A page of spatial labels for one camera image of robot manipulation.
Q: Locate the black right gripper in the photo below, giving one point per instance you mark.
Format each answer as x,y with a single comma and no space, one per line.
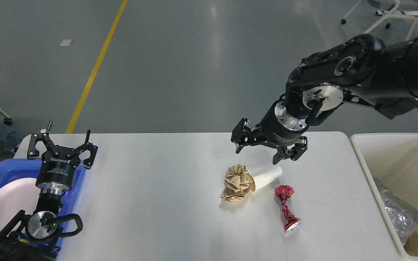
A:
282,126

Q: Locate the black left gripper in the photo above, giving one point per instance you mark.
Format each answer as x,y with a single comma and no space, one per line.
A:
57,170

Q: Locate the pink plate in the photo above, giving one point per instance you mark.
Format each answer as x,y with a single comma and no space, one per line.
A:
21,194

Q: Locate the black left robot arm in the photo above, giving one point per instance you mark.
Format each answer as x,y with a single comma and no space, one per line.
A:
34,236

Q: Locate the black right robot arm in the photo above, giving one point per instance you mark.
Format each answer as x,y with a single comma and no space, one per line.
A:
361,71

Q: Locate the lying white paper cup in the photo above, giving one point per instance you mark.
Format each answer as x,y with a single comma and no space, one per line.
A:
264,175

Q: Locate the dark crumpled brown paper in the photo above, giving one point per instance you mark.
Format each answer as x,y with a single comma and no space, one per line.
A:
238,182

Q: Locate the blue plastic tray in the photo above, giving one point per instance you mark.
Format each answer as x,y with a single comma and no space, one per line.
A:
13,169

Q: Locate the crushed red can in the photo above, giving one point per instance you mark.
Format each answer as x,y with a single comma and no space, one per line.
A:
284,193

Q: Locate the clear plastic wrap in bin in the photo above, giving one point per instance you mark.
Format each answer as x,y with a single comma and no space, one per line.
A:
379,185

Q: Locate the beige plastic bin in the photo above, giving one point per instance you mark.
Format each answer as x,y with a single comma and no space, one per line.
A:
392,158

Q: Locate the white rolling chair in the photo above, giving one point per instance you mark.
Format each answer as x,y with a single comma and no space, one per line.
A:
394,9

